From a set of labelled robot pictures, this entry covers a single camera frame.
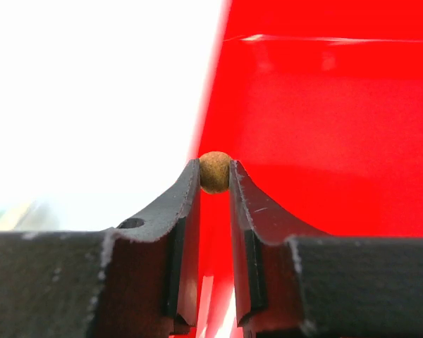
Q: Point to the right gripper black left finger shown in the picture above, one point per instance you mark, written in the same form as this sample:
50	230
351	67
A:
149	266

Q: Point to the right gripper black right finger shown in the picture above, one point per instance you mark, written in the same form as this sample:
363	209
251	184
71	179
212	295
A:
267	295

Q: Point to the small tan food piece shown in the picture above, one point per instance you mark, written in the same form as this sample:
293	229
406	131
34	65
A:
214	172

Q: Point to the red plastic tray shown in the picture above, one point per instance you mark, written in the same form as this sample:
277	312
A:
322	103

